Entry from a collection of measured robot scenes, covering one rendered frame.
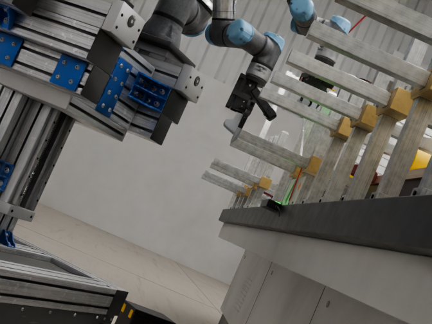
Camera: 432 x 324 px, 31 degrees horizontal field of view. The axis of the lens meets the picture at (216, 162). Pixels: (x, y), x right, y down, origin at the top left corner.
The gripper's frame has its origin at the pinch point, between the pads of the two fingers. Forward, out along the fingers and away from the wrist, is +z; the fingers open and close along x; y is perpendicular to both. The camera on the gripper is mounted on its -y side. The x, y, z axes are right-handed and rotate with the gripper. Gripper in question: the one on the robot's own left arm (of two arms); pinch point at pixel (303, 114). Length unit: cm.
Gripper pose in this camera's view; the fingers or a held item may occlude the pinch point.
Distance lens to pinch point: 260.3
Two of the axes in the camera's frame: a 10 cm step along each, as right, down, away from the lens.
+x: -8.4, -4.0, -3.8
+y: -3.7, -1.0, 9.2
